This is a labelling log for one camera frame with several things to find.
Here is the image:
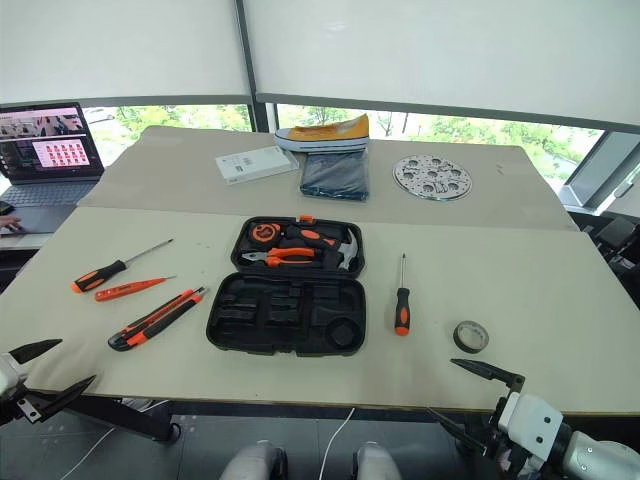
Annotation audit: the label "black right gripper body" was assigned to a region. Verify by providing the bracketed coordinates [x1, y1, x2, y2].
[486, 387, 532, 480]

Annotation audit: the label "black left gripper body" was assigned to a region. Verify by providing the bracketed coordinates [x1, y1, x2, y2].
[0, 387, 44, 424]

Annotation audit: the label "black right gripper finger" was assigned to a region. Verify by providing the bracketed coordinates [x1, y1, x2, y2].
[449, 358, 526, 391]
[425, 407, 489, 457]

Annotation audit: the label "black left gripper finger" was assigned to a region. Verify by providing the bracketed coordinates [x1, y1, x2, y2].
[8, 338, 64, 366]
[39, 374, 97, 418]

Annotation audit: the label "black electrical tape roll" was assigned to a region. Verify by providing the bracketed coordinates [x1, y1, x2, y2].
[453, 320, 491, 355]

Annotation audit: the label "Phillips screwdriver orange black handle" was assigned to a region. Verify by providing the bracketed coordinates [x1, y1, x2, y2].
[393, 253, 413, 337]

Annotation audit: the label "orange voltage tester pen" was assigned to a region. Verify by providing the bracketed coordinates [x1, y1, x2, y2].
[94, 274, 178, 303]

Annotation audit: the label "orange black utility knife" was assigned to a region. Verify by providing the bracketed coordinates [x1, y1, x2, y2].
[107, 286, 207, 353]

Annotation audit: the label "black tool case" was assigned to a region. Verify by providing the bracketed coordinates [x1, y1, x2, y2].
[205, 214, 369, 358]

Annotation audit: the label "grey rounded robot leg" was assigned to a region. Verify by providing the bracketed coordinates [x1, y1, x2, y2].
[351, 440, 402, 480]
[219, 439, 289, 480]

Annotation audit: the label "grey laptop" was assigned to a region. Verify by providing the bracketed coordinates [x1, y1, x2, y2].
[0, 102, 107, 236]

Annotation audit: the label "black chair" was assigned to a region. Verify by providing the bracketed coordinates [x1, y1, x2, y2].
[579, 212, 640, 284]

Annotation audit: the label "round perforated metal plate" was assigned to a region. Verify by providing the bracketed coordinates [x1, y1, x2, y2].
[391, 153, 473, 203]

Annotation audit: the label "open grey window sash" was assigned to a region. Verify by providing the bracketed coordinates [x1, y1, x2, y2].
[558, 128, 640, 217]

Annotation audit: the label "folded dark blue jeans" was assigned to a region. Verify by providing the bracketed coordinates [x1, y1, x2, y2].
[299, 148, 372, 203]

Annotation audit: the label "orange tape measure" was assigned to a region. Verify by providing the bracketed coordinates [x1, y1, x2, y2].
[251, 223, 282, 248]

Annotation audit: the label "yellow canvas shoe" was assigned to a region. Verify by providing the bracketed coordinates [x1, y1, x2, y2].
[274, 113, 372, 152]

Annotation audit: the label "white flat cardboard box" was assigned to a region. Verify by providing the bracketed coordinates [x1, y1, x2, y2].
[215, 146, 300, 186]

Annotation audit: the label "narrow white roller blind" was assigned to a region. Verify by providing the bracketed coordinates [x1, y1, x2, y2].
[0, 0, 251, 105]

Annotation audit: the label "wide white roller blind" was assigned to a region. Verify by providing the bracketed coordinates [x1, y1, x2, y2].
[241, 0, 640, 135]

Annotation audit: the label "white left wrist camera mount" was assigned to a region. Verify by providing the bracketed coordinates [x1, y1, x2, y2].
[0, 352, 29, 401]

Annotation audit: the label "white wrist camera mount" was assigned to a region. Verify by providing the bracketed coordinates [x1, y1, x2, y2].
[497, 392, 564, 459]
[0, 352, 29, 401]

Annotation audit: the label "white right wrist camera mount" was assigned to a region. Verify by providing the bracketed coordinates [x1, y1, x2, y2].
[497, 392, 564, 459]

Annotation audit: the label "white cable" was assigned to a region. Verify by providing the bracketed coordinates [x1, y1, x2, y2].
[318, 407, 357, 480]

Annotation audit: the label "claw hammer orange black handle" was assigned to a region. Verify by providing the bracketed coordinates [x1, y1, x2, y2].
[284, 223, 362, 274]

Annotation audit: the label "orange handled pliers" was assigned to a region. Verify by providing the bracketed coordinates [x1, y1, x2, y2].
[241, 246, 317, 269]

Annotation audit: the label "grey window post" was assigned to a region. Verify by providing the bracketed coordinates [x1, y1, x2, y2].
[234, 0, 280, 135]

